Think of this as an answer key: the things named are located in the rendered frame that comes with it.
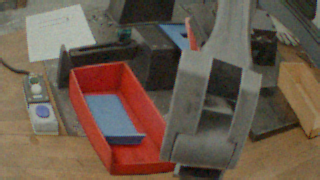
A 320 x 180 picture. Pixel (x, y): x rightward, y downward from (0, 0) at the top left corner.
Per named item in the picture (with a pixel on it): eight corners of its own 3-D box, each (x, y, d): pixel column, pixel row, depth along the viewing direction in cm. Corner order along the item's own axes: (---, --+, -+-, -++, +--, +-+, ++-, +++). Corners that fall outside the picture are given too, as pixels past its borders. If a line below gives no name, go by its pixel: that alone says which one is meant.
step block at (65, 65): (58, 89, 127) (63, 50, 122) (56, 81, 129) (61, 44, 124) (82, 86, 129) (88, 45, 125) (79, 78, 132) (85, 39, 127)
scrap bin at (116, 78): (110, 175, 107) (110, 151, 104) (68, 95, 126) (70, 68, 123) (175, 171, 112) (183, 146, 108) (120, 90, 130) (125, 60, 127)
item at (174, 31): (194, 66, 124) (196, 52, 123) (158, 26, 136) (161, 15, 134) (226, 65, 127) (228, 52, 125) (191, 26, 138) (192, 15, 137)
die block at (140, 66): (143, 91, 131) (150, 54, 127) (124, 62, 139) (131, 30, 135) (236, 83, 139) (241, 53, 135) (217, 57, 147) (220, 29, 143)
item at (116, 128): (105, 148, 113) (105, 134, 112) (83, 97, 125) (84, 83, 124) (143, 148, 116) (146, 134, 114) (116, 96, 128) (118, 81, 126)
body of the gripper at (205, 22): (220, 11, 100) (232, -8, 94) (244, 65, 96) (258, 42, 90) (184, 8, 98) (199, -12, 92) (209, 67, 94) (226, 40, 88)
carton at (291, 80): (307, 142, 124) (316, 117, 120) (275, 89, 143) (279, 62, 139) (330, 132, 129) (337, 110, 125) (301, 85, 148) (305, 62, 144)
